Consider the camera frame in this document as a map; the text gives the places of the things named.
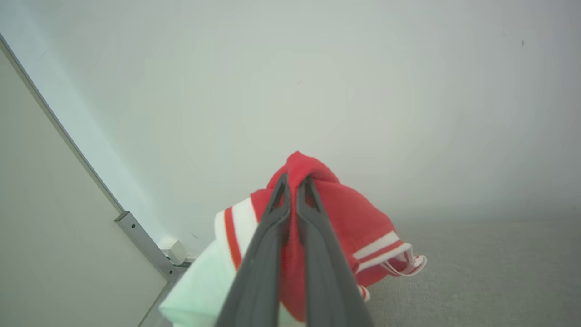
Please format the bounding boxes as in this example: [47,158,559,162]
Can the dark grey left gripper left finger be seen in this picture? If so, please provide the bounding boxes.
[216,173,291,327]

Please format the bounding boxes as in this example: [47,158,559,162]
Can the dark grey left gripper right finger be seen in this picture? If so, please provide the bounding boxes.
[295,175,375,327]

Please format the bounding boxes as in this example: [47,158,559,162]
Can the red shirt with white sleeves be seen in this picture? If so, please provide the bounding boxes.
[159,151,428,327]

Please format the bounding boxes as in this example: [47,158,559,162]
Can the grey fabric sofa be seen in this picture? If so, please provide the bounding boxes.
[359,211,581,327]

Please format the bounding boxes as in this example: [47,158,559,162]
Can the small white wall box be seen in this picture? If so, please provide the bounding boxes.
[159,239,187,265]

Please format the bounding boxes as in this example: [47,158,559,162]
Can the white panel with aluminium frame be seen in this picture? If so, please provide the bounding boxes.
[0,34,189,327]

